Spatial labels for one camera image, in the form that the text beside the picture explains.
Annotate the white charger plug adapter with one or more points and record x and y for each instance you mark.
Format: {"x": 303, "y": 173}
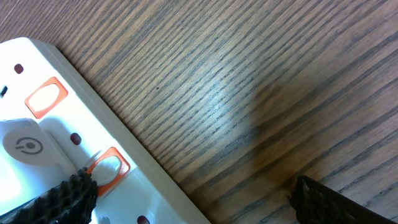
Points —
{"x": 31, "y": 161}

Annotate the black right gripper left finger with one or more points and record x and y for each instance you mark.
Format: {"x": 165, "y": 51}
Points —
{"x": 71, "y": 202}

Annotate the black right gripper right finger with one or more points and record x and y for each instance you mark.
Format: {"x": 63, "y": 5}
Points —
{"x": 314, "y": 203}

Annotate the white power extension strip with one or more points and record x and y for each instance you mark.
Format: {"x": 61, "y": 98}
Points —
{"x": 39, "y": 83}

